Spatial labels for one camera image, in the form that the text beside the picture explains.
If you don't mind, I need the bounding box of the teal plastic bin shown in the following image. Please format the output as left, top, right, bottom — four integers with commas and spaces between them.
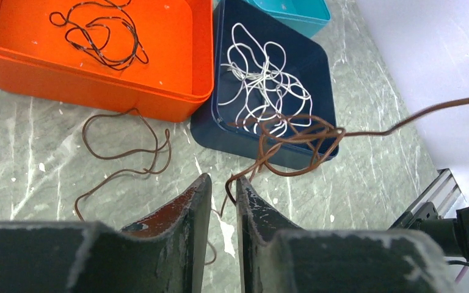
247, 0, 331, 38

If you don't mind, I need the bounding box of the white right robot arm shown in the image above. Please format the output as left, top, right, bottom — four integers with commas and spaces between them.
390, 202, 469, 267

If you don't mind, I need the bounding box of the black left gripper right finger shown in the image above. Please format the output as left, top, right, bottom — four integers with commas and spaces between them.
236, 177, 455, 292

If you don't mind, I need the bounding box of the white cable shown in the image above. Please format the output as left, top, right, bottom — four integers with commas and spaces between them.
217, 22, 313, 137

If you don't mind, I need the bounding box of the dark blue plastic bin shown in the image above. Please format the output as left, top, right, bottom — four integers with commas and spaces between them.
191, 1, 336, 159

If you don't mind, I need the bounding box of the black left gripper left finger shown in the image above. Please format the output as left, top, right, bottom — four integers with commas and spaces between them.
0, 173, 212, 292

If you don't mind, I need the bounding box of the black cable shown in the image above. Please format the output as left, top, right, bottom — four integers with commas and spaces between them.
49, 0, 150, 71

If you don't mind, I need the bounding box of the orange plastic bin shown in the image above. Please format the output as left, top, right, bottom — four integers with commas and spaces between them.
0, 1, 214, 122

